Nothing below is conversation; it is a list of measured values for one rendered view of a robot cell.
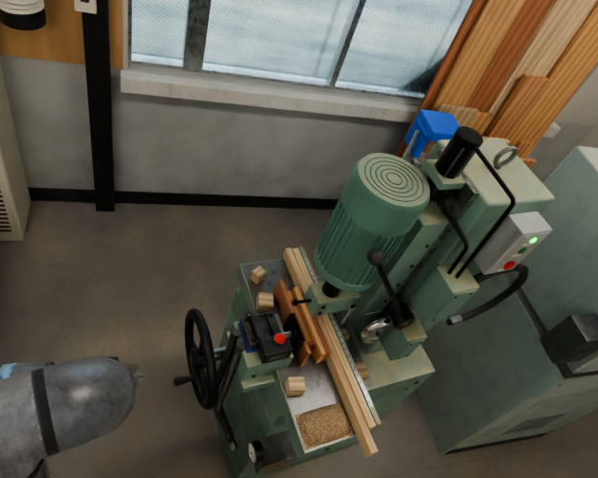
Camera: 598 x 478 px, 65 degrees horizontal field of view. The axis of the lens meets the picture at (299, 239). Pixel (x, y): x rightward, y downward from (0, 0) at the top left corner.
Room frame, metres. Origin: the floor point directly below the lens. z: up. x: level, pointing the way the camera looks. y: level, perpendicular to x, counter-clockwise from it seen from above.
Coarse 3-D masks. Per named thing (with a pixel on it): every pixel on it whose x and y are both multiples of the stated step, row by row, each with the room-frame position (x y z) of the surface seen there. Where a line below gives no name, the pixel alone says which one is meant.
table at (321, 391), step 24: (264, 264) 0.96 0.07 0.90; (264, 288) 0.87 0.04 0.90; (288, 288) 0.90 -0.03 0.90; (264, 312) 0.79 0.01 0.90; (312, 360) 0.70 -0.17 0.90; (240, 384) 0.57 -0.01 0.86; (264, 384) 0.59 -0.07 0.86; (312, 384) 0.63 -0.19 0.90; (288, 408) 0.54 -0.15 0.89; (312, 408) 0.57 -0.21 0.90
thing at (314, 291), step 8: (312, 288) 0.81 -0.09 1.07; (320, 288) 0.82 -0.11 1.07; (304, 296) 0.82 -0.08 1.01; (312, 296) 0.79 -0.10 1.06; (320, 296) 0.80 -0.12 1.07; (344, 296) 0.83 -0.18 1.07; (352, 296) 0.84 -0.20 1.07; (360, 296) 0.85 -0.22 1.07; (312, 304) 0.78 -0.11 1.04; (320, 304) 0.77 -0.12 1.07; (328, 304) 0.79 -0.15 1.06; (336, 304) 0.81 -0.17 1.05; (344, 304) 0.82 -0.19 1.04; (312, 312) 0.77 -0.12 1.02; (320, 312) 0.78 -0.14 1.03; (328, 312) 0.80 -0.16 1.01
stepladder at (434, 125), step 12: (420, 120) 1.80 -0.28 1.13; (432, 120) 1.78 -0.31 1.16; (444, 120) 1.82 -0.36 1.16; (456, 120) 1.86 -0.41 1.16; (408, 132) 1.81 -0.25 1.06; (420, 132) 1.74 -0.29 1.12; (432, 132) 1.71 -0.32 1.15; (444, 132) 1.73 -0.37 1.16; (408, 144) 1.77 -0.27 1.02; (420, 144) 1.71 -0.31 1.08; (408, 156) 1.73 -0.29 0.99; (420, 156) 1.77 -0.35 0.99
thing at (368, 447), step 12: (288, 252) 1.01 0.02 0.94; (288, 264) 0.99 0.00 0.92; (300, 276) 0.94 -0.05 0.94; (300, 288) 0.90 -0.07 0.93; (336, 360) 0.71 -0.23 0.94; (336, 372) 0.68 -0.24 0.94; (336, 384) 0.66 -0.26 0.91; (348, 384) 0.65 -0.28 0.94; (348, 396) 0.62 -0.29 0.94; (348, 408) 0.60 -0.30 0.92; (360, 420) 0.57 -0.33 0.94; (360, 432) 0.54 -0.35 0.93; (360, 444) 0.53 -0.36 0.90; (372, 444) 0.52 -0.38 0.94
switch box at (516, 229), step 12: (516, 216) 0.91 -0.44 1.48; (528, 216) 0.93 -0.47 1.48; (540, 216) 0.95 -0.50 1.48; (504, 228) 0.89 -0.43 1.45; (516, 228) 0.87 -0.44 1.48; (528, 228) 0.89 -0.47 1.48; (540, 228) 0.90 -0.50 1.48; (492, 240) 0.89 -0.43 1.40; (504, 240) 0.88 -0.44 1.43; (516, 240) 0.86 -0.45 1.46; (528, 240) 0.88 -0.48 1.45; (540, 240) 0.91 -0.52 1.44; (480, 252) 0.89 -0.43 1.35; (492, 252) 0.88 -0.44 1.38; (504, 252) 0.86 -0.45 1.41; (516, 252) 0.88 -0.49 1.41; (528, 252) 0.91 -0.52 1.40; (480, 264) 0.88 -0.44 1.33; (492, 264) 0.86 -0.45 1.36; (504, 264) 0.88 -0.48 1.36; (516, 264) 0.91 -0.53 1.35
